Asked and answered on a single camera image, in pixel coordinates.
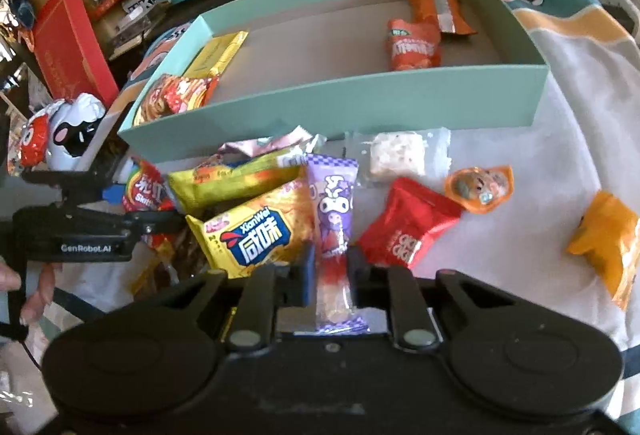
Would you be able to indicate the orange red noodle snack packet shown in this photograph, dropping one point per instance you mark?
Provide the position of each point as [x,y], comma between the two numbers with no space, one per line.
[173,94]

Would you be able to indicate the purple Kuromi candy packet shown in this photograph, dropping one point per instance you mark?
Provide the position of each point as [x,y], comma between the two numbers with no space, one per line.
[331,182]

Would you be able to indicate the red gift box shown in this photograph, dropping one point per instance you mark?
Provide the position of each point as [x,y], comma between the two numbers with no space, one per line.
[69,55]

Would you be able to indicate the clear rice cracker packet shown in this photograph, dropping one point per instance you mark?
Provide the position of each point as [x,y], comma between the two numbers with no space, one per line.
[422,155]

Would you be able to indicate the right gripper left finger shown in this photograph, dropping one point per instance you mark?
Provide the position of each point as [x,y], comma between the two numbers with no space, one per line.
[270,287]

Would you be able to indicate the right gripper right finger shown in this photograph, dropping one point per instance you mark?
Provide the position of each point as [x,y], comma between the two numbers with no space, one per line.
[393,290]

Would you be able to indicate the yellow green long snack packet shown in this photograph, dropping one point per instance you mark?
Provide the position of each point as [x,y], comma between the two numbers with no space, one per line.
[207,185]

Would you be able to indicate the red square snack packet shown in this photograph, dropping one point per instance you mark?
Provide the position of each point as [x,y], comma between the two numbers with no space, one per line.
[414,217]

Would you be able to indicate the orange red chips packet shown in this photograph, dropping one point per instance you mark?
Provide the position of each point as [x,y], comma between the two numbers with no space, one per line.
[413,46]

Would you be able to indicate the red Skittles candy packet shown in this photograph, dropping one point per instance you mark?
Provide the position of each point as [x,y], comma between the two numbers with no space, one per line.
[145,190]

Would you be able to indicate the orange white striped snack bar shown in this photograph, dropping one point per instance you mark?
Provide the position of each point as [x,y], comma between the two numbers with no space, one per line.
[446,14]

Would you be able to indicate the white sheep toy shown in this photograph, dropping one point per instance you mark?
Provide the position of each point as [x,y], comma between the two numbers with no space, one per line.
[72,127]

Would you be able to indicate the orange round jelly cup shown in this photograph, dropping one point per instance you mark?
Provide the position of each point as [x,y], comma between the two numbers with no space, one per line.
[480,190]

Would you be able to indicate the orange yellow candy packet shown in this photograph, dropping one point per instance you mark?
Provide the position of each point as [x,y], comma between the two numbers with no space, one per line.
[608,237]

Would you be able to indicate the pink white snack wrapper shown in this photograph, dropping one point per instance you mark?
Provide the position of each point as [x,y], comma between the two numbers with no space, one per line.
[252,148]

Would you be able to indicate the yellow XianWei biscuit packet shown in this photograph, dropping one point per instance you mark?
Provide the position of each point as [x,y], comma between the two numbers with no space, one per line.
[269,228]

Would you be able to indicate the person's left hand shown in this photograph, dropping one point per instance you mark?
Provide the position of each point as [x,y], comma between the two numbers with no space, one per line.
[39,288]

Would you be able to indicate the gold foil snack packet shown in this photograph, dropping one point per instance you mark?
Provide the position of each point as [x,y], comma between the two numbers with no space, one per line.
[216,55]

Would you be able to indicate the teal cardboard box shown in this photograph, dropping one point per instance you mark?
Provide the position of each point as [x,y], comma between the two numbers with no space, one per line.
[324,65]

